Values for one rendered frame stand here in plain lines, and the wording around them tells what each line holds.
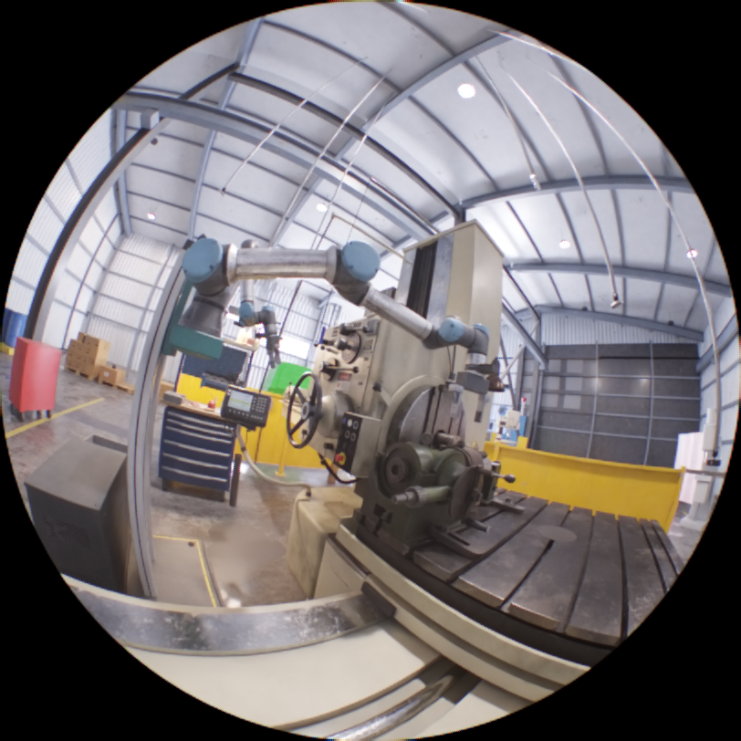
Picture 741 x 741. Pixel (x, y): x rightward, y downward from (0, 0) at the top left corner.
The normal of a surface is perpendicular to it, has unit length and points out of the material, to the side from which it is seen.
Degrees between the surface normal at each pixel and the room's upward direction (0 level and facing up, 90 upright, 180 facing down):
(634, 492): 90
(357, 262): 88
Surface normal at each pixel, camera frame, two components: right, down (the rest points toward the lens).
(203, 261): 0.22, -0.05
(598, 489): -0.77, -0.26
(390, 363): 0.59, 0.02
